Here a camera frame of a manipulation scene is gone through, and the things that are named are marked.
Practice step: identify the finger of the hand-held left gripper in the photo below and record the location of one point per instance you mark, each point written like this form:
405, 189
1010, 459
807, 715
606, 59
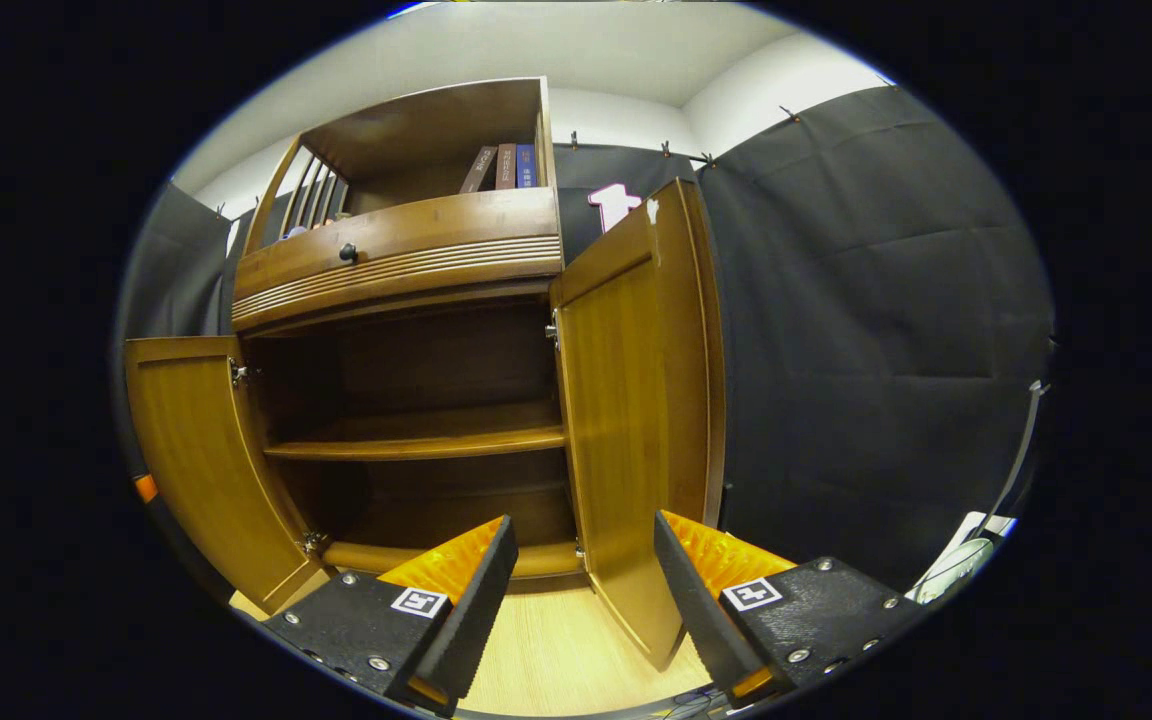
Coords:
145, 487

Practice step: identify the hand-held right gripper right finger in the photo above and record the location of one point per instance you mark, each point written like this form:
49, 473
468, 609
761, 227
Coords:
701, 605

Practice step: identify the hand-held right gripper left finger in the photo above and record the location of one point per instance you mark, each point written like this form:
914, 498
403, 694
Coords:
471, 610

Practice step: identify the wooden shoe cabinet door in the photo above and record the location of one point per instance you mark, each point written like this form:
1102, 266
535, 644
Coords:
196, 450
626, 420

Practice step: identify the wooden double-door shoe cabinet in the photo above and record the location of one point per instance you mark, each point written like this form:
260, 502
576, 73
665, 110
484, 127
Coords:
436, 130

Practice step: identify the silver door hinge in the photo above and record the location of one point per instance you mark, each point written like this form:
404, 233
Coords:
238, 373
314, 542
552, 330

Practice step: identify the white device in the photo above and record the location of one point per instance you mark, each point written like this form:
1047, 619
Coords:
966, 560

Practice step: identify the small colourful toy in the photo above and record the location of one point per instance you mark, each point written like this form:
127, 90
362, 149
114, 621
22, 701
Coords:
296, 231

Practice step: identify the black backdrop cloth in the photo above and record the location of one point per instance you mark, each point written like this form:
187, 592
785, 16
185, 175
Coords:
866, 350

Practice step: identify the black round drawer knob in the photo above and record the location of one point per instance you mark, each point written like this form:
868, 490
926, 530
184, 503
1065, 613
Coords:
348, 252

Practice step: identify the wooden drawer with ridges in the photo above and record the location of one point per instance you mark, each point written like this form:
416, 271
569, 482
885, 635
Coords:
436, 230

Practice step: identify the dark brown book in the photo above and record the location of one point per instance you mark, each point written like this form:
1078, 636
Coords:
478, 170

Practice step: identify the reddish brown book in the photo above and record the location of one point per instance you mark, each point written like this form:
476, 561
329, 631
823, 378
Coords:
506, 166

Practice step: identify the blue book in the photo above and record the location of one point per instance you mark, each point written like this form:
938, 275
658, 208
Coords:
525, 165

